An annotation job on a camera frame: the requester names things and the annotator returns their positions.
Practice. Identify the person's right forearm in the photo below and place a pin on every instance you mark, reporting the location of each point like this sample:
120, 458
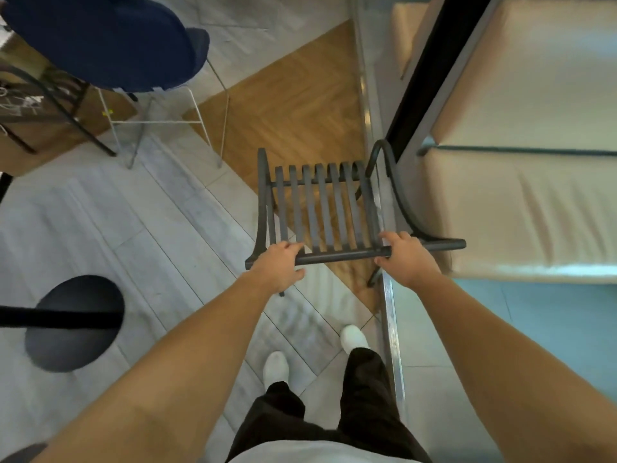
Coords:
511, 376

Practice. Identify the person's left thumb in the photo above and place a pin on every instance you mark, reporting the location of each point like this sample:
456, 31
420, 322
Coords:
294, 277

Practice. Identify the glass partition panel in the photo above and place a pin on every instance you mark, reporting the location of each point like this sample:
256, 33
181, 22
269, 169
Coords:
381, 236

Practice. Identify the person's left forearm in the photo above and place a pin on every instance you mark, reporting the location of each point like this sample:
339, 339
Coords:
159, 380

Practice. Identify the dark grey metal slatted chair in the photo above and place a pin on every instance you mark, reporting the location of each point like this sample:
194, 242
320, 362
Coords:
318, 212

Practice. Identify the person's left white shoe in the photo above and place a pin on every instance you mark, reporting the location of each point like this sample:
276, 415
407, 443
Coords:
276, 368

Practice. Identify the person's white shirt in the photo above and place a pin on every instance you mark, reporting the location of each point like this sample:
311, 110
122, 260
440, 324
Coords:
318, 453

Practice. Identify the blue upholstered bar stool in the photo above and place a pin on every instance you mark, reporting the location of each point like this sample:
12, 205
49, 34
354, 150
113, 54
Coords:
111, 43

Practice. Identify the black vertical pillar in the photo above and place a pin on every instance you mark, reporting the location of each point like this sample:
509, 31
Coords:
434, 67

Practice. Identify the black round table base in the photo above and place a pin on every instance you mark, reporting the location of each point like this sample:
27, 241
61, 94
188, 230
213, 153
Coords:
72, 323

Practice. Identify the beige cushioned sofa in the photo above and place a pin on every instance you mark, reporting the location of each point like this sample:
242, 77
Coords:
530, 154

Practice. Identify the person's black trousers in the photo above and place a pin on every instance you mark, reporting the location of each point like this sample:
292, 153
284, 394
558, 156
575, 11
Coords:
337, 409

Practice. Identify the person's right hand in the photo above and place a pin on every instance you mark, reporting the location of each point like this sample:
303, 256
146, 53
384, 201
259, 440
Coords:
409, 260

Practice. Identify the person's white shoe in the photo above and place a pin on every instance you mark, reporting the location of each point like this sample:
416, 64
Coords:
276, 368
354, 338

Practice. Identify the person's right thumb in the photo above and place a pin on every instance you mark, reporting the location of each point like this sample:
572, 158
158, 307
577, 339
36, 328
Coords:
385, 261

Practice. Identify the person's right white shoe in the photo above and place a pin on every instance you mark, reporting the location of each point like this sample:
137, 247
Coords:
354, 338

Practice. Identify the person's left hand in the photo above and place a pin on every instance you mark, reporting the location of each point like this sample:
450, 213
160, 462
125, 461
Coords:
274, 269

